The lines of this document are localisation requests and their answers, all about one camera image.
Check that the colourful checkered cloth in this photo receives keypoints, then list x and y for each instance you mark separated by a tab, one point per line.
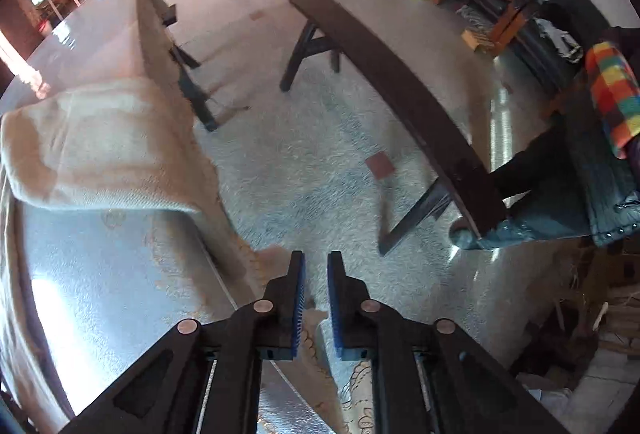
617	89

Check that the small wooden stool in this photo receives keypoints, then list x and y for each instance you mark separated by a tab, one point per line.
477	40

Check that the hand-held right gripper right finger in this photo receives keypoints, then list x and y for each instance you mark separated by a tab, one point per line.
334	314

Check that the dark wooden bench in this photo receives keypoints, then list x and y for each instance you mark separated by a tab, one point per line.
400	89

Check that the light rattan chair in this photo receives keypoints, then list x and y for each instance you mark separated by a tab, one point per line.
56	3

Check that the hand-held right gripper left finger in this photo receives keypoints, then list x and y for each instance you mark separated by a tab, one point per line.
298	309

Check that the cream knit sweater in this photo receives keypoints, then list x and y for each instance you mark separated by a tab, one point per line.
100	154

